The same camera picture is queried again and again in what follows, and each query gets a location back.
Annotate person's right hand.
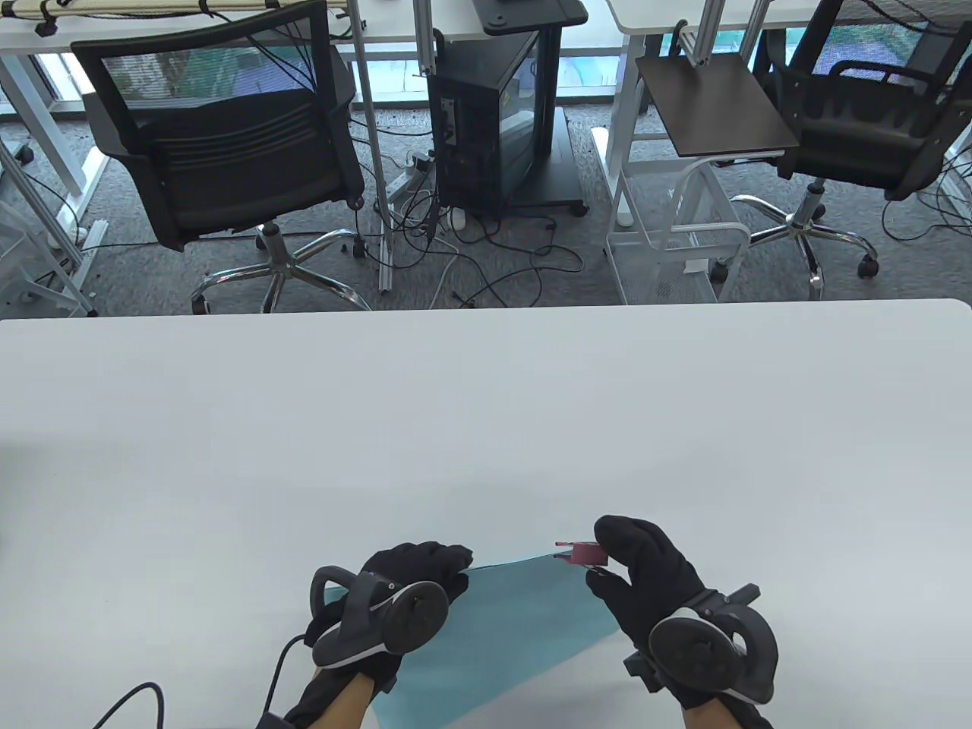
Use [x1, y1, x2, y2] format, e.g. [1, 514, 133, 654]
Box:
[586, 515, 708, 708]

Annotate person's left hand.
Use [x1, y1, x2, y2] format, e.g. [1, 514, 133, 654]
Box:
[305, 541, 475, 684]

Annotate pink binder clip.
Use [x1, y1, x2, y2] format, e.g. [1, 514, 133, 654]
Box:
[554, 539, 608, 569]

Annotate light blue paper sheet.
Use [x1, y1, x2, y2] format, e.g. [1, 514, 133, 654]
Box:
[368, 553, 623, 729]

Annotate person's left forearm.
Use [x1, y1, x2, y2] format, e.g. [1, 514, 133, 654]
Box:
[282, 672, 380, 729]

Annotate person's right forearm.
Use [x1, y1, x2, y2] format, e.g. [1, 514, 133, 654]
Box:
[680, 695, 772, 729]

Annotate grey left hand tracker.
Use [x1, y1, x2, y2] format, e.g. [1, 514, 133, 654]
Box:
[308, 566, 449, 671]

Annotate grey hand tracker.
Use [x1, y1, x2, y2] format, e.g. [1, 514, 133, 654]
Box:
[308, 566, 449, 671]
[649, 583, 779, 703]

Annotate grey right hand tracker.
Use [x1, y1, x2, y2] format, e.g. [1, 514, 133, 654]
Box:
[649, 583, 779, 703]

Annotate white power strip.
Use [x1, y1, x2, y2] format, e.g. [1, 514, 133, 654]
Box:
[386, 150, 435, 204]

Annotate black computer tower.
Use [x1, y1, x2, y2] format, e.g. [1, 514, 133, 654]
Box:
[427, 29, 559, 217]

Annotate black mesh office chair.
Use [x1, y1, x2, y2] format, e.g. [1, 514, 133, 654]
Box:
[71, 0, 373, 314]

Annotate dark brown board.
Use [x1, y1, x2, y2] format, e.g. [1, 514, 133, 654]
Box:
[635, 52, 800, 159]

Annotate black office chair with armrests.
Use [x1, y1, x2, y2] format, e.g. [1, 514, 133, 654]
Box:
[731, 0, 972, 301]

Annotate white desk with clamp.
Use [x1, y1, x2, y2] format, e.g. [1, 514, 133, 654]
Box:
[592, 0, 844, 229]

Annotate black rolling stand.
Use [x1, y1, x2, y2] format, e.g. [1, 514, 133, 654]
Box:
[472, 0, 590, 221]

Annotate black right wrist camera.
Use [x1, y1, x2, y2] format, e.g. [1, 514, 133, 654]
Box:
[624, 649, 661, 693]

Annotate black left glove cable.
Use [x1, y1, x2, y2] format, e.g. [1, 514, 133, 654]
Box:
[95, 634, 305, 729]

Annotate black floor cables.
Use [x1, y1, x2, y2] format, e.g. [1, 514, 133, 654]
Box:
[349, 114, 585, 308]

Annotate white wire mesh cart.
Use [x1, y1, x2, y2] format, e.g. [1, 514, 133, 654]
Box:
[605, 156, 753, 305]

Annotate aluminium profile post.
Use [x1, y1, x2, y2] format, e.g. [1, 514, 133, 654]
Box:
[346, 0, 397, 293]

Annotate black cables under chair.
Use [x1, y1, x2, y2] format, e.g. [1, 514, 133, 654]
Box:
[881, 140, 972, 244]

